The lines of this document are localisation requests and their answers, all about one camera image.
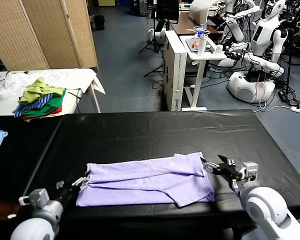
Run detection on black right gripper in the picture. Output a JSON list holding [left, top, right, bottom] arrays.
[[200, 154, 244, 182]]

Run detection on lime green garment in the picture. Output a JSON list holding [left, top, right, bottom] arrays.
[[19, 77, 66, 105]]

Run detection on white wire loops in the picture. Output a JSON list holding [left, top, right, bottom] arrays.
[[186, 26, 211, 35]]

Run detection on blue striped garment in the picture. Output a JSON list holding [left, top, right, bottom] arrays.
[[12, 93, 53, 119]]

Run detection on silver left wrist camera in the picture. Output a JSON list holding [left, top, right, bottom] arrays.
[[18, 188, 50, 208]]

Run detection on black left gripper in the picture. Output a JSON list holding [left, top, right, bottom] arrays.
[[54, 174, 91, 210]]

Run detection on clear blue-capped water bottle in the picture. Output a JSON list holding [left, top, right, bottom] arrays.
[[196, 23, 206, 38]]

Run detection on small white robot base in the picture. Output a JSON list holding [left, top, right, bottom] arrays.
[[146, 27, 167, 46]]

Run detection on black pole stand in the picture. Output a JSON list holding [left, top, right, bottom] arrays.
[[279, 27, 300, 101]]

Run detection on black tripod stand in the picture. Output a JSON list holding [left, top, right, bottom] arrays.
[[139, 0, 164, 55]]

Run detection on white folding table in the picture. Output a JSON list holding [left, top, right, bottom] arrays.
[[0, 68, 102, 117]]

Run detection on white sheet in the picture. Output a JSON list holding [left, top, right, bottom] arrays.
[[24, 68, 106, 95]]

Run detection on white thermos bottle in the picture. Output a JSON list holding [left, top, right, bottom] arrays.
[[196, 34, 208, 56]]

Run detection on white side table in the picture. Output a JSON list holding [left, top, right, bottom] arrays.
[[179, 34, 228, 112]]

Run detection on tall white cardboard box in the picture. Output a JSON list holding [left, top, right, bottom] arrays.
[[163, 30, 188, 112]]

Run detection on black bin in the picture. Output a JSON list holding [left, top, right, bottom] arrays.
[[93, 14, 106, 31]]

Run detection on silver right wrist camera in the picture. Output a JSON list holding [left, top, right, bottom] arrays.
[[239, 161, 260, 182]]

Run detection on brown wooden desk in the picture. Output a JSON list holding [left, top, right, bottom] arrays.
[[170, 12, 225, 36]]

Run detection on dark green garment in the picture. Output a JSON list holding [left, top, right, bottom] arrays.
[[21, 88, 67, 117]]

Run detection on red garment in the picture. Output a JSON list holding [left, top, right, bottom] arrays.
[[21, 104, 63, 120]]

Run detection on beige garment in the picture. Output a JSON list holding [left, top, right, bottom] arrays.
[[22, 111, 66, 123]]

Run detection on small black table cover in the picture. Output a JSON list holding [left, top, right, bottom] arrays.
[[0, 115, 64, 204]]

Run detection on large black table cover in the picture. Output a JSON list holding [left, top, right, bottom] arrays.
[[19, 109, 300, 227]]

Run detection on white floor cable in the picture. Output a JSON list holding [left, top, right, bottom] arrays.
[[253, 99, 293, 113]]

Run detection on crumpled white garment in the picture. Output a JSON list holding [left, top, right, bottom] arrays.
[[0, 71, 28, 101]]

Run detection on black monitor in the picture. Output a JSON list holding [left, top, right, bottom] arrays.
[[156, 0, 180, 25]]

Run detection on lavender t-shirt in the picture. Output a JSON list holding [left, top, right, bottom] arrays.
[[75, 151, 216, 208]]

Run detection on white wheeled humanoid robot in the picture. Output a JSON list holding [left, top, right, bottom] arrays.
[[216, 0, 291, 104]]

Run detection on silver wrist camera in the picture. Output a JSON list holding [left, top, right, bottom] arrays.
[[18, 188, 50, 208], [239, 161, 260, 182]]

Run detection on white curved shell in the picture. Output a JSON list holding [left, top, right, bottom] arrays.
[[188, 0, 212, 25]]

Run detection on bamboo folding screen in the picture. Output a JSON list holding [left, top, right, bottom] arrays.
[[0, 0, 100, 72]]

